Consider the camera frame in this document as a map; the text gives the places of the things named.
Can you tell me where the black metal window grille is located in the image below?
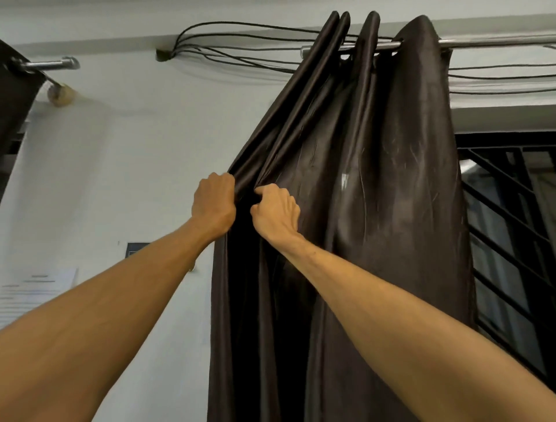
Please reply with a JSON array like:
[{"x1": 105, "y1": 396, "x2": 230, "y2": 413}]
[{"x1": 455, "y1": 132, "x2": 556, "y2": 390}]

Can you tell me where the round wooden rod bracket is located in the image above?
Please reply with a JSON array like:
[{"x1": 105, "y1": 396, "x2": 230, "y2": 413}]
[{"x1": 47, "y1": 83, "x2": 75, "y2": 108}]

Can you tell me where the person's right hand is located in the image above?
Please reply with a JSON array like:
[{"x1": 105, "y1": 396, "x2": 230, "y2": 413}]
[{"x1": 250, "y1": 183, "x2": 301, "y2": 246}]

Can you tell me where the dark brown curtain edge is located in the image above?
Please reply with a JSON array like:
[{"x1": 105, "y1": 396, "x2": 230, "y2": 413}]
[{"x1": 0, "y1": 39, "x2": 47, "y2": 203}]

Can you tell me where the person's left hand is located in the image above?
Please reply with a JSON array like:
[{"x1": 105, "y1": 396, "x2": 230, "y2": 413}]
[{"x1": 191, "y1": 172, "x2": 237, "y2": 242}]

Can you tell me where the person's left forearm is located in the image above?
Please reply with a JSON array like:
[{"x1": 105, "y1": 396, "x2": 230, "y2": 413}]
[{"x1": 0, "y1": 217, "x2": 215, "y2": 422}]

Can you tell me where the white printed paper sheet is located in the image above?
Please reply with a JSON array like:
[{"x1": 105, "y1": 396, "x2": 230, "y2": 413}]
[{"x1": 0, "y1": 267, "x2": 79, "y2": 330}]

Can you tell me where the dark brown satin curtain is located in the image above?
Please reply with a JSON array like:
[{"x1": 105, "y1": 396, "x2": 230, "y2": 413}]
[{"x1": 207, "y1": 11, "x2": 477, "y2": 422}]

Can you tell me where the bundle of black cables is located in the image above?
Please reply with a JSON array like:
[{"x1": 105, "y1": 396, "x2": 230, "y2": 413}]
[{"x1": 156, "y1": 21, "x2": 556, "y2": 95}]

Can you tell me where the person's right forearm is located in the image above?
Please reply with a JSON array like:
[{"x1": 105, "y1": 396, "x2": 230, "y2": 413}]
[{"x1": 278, "y1": 232, "x2": 556, "y2": 422}]

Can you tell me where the short silver curtain rod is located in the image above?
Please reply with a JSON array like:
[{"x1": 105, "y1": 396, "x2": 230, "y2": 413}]
[{"x1": 12, "y1": 57, "x2": 81, "y2": 88}]

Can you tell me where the silver metal curtain rod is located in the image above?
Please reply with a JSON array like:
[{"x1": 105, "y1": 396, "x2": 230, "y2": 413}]
[{"x1": 301, "y1": 34, "x2": 556, "y2": 58}]

